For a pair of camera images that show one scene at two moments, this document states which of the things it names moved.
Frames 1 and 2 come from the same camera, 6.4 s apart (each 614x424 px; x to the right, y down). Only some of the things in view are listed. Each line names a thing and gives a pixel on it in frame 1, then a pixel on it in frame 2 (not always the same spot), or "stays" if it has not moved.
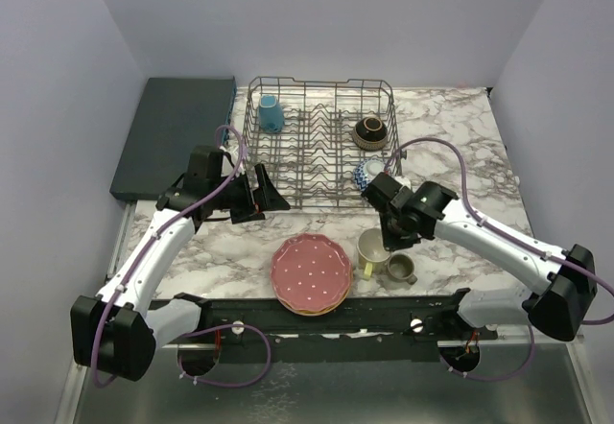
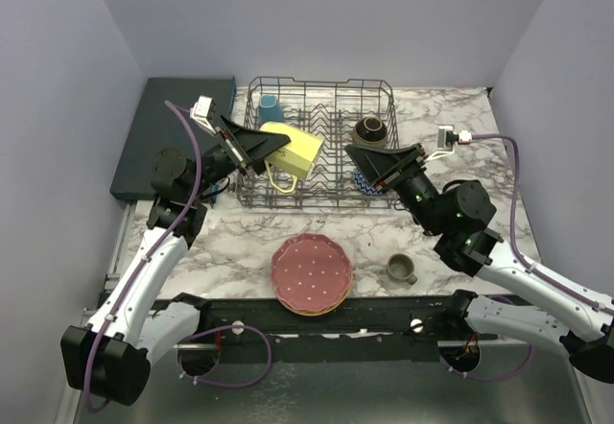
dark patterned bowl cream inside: [370, 133] stays
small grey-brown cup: [400, 268] stays
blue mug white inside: [271, 114] stays
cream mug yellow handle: [371, 254] to [294, 160]
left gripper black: [267, 197] to [249, 147]
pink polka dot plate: [311, 272] stays
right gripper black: [395, 243] to [377, 163]
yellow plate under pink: [315, 313] stays
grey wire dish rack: [320, 142] stays
